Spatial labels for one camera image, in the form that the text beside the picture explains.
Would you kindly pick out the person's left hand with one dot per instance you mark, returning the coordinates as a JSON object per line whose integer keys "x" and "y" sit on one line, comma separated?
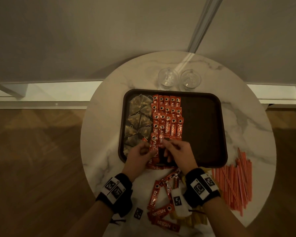
{"x": 137, "y": 162}

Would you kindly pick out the person's right hand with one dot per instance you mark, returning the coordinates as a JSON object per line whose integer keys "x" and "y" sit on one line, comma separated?
{"x": 182, "y": 157}

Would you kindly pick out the single red coffee stick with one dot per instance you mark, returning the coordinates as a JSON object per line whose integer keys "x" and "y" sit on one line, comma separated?
{"x": 154, "y": 145}

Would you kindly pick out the dark brown tray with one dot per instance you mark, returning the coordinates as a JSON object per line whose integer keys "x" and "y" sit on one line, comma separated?
{"x": 202, "y": 130}

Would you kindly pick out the red Nescafe sachets group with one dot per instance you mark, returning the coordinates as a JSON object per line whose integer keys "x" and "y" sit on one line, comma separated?
{"x": 171, "y": 125}

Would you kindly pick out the pile of red Nescafe sachets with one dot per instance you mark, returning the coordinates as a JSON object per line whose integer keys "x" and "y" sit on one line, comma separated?
{"x": 155, "y": 194}

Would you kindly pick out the neat cluster of tea bags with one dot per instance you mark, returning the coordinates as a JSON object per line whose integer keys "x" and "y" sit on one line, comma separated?
{"x": 138, "y": 106}

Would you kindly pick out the pile of orange stick packets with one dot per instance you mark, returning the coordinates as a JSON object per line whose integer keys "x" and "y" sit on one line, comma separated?
{"x": 236, "y": 185}

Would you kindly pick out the pile of yellow sachets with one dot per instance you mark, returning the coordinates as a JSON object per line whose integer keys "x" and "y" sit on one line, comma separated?
{"x": 197, "y": 218}

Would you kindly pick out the person's left forearm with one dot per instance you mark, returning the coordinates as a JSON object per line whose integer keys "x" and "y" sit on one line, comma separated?
{"x": 91, "y": 222}

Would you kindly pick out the person's right forearm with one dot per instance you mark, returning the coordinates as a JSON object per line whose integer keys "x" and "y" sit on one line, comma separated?
{"x": 224, "y": 219}

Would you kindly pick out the person's white trousers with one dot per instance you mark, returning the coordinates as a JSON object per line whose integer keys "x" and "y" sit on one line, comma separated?
{"x": 128, "y": 229}

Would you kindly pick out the black right wristband with markers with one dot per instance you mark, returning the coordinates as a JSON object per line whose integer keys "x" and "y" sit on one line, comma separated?
{"x": 190, "y": 194}

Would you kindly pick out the black wristband with markers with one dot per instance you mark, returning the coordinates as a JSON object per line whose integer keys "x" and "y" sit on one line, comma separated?
{"x": 190, "y": 194}
{"x": 123, "y": 199}

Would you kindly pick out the black left wristband with markers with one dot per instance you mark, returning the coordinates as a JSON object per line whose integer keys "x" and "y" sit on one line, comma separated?
{"x": 123, "y": 199}

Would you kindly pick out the clear glass cup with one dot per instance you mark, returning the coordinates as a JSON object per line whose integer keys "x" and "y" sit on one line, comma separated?
{"x": 168, "y": 78}
{"x": 190, "y": 80}

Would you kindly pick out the round white marble table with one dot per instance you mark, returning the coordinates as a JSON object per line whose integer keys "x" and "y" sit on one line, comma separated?
{"x": 51, "y": 93}

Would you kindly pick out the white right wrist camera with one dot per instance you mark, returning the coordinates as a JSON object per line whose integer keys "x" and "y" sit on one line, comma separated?
{"x": 178, "y": 202}

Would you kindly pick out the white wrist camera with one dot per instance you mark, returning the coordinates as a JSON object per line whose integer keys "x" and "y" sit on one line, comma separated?
{"x": 178, "y": 202}
{"x": 138, "y": 213}

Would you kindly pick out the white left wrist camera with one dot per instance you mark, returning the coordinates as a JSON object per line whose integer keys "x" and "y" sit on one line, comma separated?
{"x": 138, "y": 213}

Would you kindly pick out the perforated metal wall rail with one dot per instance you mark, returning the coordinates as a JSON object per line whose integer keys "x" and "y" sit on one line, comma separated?
{"x": 204, "y": 24}

